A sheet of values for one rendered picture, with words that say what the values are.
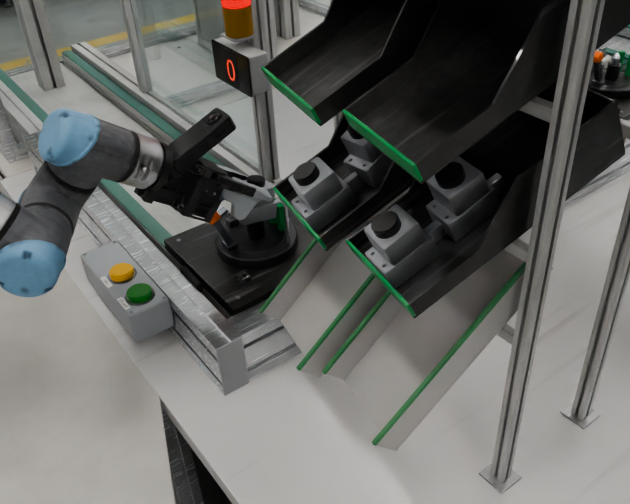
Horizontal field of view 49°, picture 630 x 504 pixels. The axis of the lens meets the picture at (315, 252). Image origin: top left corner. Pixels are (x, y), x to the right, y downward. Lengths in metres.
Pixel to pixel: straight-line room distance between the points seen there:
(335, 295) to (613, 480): 0.44
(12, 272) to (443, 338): 0.52
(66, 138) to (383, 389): 0.50
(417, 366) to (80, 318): 0.67
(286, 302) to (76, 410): 0.37
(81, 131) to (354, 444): 0.56
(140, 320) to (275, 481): 0.34
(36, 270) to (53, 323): 0.44
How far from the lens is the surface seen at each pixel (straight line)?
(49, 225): 0.92
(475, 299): 0.84
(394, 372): 0.88
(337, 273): 0.97
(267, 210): 1.15
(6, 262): 0.89
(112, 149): 0.96
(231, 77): 1.28
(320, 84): 0.78
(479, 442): 1.04
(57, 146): 0.94
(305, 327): 0.98
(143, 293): 1.14
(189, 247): 1.22
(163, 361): 1.18
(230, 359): 1.06
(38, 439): 1.13
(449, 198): 0.72
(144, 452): 1.06
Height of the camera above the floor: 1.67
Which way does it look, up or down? 37 degrees down
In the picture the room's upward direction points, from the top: 3 degrees counter-clockwise
